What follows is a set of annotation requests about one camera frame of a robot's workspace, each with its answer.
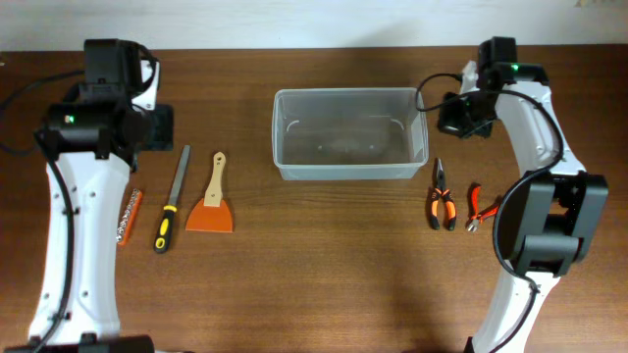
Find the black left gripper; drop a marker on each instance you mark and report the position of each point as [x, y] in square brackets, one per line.
[162, 127]

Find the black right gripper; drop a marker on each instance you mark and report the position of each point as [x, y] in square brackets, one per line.
[452, 120]

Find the orange black needle-nose pliers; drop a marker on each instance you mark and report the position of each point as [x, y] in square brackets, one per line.
[441, 194]

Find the orange socket bit rail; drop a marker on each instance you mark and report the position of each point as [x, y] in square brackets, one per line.
[128, 217]

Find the red diagonal cutters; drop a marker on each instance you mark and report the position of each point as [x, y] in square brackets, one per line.
[478, 216]

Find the orange scraper wooden handle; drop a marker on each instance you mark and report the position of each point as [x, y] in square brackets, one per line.
[212, 212]

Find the metal file yellow black handle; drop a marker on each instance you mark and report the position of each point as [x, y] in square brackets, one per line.
[164, 234]

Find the clear plastic container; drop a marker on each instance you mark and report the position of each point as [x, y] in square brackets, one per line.
[349, 133]

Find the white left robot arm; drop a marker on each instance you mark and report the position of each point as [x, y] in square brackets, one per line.
[90, 141]

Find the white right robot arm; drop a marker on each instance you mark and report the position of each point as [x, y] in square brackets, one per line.
[546, 221]

